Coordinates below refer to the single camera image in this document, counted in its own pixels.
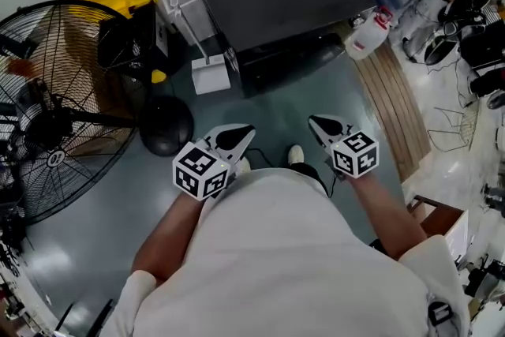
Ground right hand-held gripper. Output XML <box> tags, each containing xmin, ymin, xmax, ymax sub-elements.
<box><xmin>308</xmin><ymin>113</ymin><xmax>380</xmax><ymax>179</ymax></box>

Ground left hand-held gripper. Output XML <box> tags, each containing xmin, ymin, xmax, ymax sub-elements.
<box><xmin>172</xmin><ymin>124</ymin><xmax>257</xmax><ymax>202</ymax></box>

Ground person's left forearm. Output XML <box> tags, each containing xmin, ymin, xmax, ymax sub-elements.
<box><xmin>129</xmin><ymin>191</ymin><xmax>207</xmax><ymax>288</ymax></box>

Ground person's right forearm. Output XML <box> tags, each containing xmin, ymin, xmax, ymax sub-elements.
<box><xmin>346</xmin><ymin>172</ymin><xmax>429</xmax><ymax>262</ymax></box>

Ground dark grey washing machine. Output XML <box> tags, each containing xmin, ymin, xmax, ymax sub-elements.
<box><xmin>186</xmin><ymin>0</ymin><xmax>379</xmax><ymax>99</ymax></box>

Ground person's right white shoe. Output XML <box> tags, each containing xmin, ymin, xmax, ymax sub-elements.
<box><xmin>287</xmin><ymin>144</ymin><xmax>305</xmax><ymax>166</ymax></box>

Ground person's black shorts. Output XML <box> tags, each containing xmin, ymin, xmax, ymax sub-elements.
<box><xmin>290</xmin><ymin>163</ymin><xmax>329</xmax><ymax>197</ymax></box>

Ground black dome base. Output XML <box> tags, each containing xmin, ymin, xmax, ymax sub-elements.
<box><xmin>139</xmin><ymin>95</ymin><xmax>195</xmax><ymax>159</ymax></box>

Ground wooden slat platform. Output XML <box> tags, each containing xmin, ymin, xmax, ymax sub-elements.
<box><xmin>354</xmin><ymin>38</ymin><xmax>433</xmax><ymax>183</ymax></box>

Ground clear red-capped water jug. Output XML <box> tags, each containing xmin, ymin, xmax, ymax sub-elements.
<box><xmin>344</xmin><ymin>6</ymin><xmax>395</xmax><ymax>62</ymax></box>

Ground person's white shirt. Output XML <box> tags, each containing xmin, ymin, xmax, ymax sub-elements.
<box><xmin>101</xmin><ymin>167</ymin><xmax>473</xmax><ymax>337</ymax></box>

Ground wooden table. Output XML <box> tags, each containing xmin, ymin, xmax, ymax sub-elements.
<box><xmin>406</xmin><ymin>193</ymin><xmax>470</xmax><ymax>271</ymax></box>

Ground black box with white label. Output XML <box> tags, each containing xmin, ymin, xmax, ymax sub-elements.
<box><xmin>96</xmin><ymin>0</ymin><xmax>173</xmax><ymax>78</ymax></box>

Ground black equipment case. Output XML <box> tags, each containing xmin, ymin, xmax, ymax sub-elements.
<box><xmin>468</xmin><ymin>69</ymin><xmax>505</xmax><ymax>99</ymax></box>
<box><xmin>458</xmin><ymin>24</ymin><xmax>505</xmax><ymax>73</ymax></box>

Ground brown cardboard box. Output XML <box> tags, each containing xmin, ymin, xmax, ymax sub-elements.
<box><xmin>58</xmin><ymin>3</ymin><xmax>137</xmax><ymax>155</ymax></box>

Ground large black floor fan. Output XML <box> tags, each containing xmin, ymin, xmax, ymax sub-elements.
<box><xmin>0</xmin><ymin>0</ymin><xmax>150</xmax><ymax>227</ymax></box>

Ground white long-handled dustpan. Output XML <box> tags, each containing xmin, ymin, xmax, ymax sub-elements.
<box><xmin>163</xmin><ymin>0</ymin><xmax>232</xmax><ymax>96</ymax></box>

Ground wire frame stand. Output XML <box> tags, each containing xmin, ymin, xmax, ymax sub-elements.
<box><xmin>427</xmin><ymin>101</ymin><xmax>481</xmax><ymax>153</ymax></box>

